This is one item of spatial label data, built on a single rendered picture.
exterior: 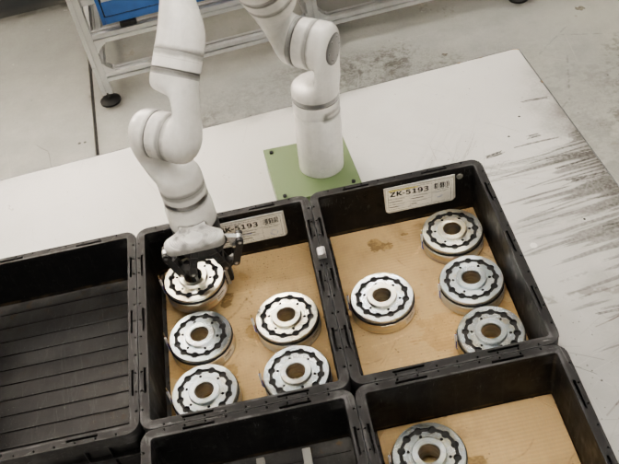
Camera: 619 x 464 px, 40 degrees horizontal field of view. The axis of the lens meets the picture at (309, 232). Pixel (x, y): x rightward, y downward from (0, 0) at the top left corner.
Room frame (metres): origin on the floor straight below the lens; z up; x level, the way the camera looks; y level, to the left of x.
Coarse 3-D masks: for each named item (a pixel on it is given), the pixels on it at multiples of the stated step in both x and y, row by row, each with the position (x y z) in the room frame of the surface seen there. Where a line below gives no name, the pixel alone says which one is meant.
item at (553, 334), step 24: (432, 168) 1.07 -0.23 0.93; (456, 168) 1.06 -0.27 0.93; (480, 168) 1.05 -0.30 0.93; (336, 192) 1.06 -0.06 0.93; (504, 216) 0.93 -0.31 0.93; (336, 288) 0.86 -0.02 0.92; (528, 288) 0.78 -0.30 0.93; (336, 312) 0.81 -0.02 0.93; (552, 336) 0.69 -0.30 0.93; (456, 360) 0.68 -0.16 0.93; (360, 384) 0.67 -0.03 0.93
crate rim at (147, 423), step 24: (312, 216) 1.01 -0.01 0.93; (144, 240) 1.04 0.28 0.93; (312, 240) 0.96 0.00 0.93; (144, 264) 0.98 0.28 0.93; (144, 288) 0.93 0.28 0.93; (144, 312) 0.89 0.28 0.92; (144, 336) 0.83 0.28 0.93; (336, 336) 0.76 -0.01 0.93; (144, 360) 0.79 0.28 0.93; (336, 360) 0.72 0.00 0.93; (144, 384) 0.75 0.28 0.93; (336, 384) 0.68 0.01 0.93; (144, 408) 0.71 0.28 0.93; (216, 408) 0.68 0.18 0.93; (240, 408) 0.67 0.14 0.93
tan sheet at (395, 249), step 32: (416, 224) 1.05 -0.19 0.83; (352, 256) 1.00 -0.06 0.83; (384, 256) 0.99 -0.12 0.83; (416, 256) 0.97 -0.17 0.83; (480, 256) 0.94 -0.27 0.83; (352, 288) 0.93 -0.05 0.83; (416, 288) 0.90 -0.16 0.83; (352, 320) 0.86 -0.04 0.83; (416, 320) 0.84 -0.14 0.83; (448, 320) 0.82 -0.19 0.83; (384, 352) 0.79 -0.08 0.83; (416, 352) 0.78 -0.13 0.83; (448, 352) 0.77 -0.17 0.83
